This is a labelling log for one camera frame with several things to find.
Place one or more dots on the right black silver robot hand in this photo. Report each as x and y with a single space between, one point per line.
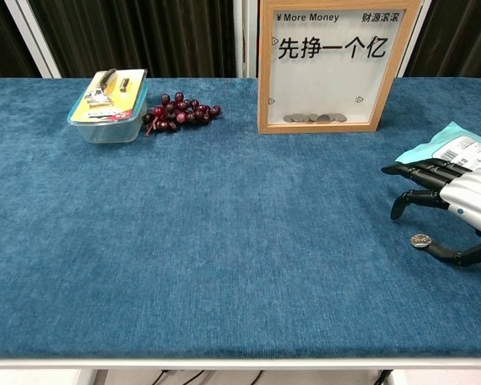
469 196

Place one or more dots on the silver coin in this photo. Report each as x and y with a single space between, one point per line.
420 240

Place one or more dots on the teal wet wipes packet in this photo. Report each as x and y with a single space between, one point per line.
437 144

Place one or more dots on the black pleated curtain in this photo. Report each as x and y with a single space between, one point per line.
457 36
144 36
0 40

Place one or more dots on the blue fabric table cloth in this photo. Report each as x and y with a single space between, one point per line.
224 220

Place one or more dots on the dark red grape bunch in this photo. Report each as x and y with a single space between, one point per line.
176 110

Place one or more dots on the clear plastic food container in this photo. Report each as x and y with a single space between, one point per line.
104 132

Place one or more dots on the yellow razor blister pack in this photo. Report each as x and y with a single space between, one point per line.
104 96

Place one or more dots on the gray partition frame post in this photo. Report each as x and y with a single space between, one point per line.
239 40
36 40
416 36

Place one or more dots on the wooden coin box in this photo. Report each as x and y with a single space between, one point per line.
262 80

